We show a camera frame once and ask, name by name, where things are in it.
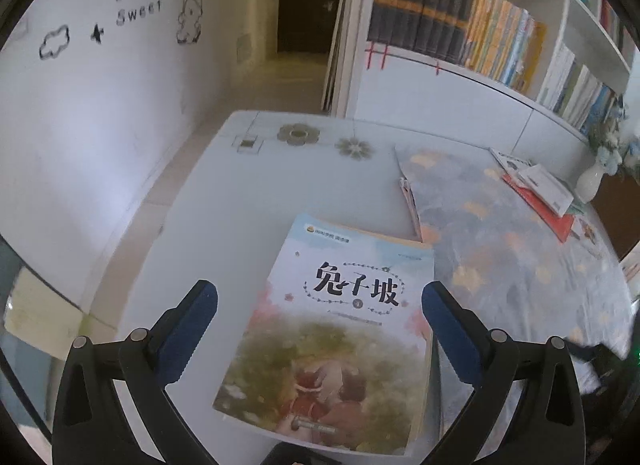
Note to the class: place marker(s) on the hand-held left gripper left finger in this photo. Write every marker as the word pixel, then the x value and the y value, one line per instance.
pixel 187 330

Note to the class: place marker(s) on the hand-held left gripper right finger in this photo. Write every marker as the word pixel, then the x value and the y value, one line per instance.
pixel 452 340

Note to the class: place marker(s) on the pastel cover storybook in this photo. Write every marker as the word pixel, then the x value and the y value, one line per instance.
pixel 340 335

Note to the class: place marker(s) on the red cover book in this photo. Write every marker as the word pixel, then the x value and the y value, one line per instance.
pixel 540 217

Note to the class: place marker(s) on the white picture booklet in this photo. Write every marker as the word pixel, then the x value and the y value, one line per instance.
pixel 510 160

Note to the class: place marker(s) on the row of white blue books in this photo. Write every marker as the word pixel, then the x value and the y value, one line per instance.
pixel 575 90

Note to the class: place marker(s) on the row of yellow spine books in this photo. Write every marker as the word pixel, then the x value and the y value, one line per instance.
pixel 505 45

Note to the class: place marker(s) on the row of dark books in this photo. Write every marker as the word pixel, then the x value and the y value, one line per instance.
pixel 420 5

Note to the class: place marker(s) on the fan pattern tablecloth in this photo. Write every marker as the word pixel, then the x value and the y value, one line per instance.
pixel 500 265

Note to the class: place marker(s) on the white storage box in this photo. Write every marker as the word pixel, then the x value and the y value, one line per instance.
pixel 631 267

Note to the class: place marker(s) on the brown wooden cabinet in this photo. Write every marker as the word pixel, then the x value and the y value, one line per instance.
pixel 617 215

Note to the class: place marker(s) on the white vase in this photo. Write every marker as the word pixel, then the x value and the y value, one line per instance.
pixel 592 185

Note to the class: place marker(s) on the white bookshelf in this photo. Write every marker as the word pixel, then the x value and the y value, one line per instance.
pixel 450 110

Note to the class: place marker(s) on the blue artificial flowers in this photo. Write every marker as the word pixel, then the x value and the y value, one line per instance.
pixel 612 140

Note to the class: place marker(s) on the dark wooden door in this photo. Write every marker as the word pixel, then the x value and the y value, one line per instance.
pixel 310 0

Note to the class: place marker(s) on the white wall access panel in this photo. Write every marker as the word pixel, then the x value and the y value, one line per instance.
pixel 243 47

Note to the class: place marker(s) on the bear wall sticker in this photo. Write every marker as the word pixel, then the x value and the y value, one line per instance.
pixel 190 20

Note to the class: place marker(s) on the cloud wall sticker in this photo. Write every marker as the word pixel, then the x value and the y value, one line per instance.
pixel 54 42

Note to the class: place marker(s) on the black letter wall sticker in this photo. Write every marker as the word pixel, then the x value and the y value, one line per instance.
pixel 120 20

